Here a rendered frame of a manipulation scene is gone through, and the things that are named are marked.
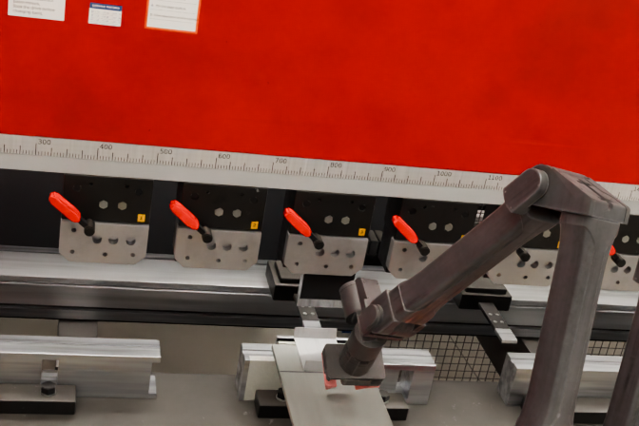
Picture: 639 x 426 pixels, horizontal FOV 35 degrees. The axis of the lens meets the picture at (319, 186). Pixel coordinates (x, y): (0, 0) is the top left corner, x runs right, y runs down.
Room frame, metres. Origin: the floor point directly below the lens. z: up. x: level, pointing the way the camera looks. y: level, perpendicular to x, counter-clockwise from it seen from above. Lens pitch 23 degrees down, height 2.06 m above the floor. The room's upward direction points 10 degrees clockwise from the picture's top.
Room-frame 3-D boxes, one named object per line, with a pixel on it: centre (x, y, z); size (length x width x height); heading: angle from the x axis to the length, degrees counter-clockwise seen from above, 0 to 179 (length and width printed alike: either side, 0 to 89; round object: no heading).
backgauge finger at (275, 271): (1.88, -0.01, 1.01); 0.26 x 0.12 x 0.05; 15
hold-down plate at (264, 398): (1.68, -0.10, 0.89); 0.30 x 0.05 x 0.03; 105
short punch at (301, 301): (1.73, -0.05, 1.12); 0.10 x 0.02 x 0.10; 105
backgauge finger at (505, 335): (1.99, -0.41, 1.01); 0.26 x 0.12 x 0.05; 15
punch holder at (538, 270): (1.82, -0.41, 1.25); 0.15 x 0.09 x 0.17; 105
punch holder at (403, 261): (1.77, -0.22, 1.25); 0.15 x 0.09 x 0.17; 105
